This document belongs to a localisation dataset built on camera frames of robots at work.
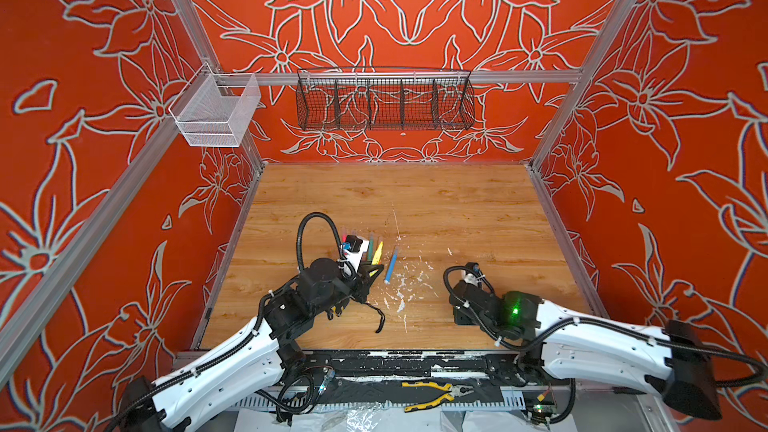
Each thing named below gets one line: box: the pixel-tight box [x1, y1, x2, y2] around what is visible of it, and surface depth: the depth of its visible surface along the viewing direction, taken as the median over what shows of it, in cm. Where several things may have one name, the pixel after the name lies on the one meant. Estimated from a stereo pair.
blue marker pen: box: [384, 245, 399, 285], surface depth 92 cm
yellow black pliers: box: [401, 381, 474, 413], surface depth 71 cm
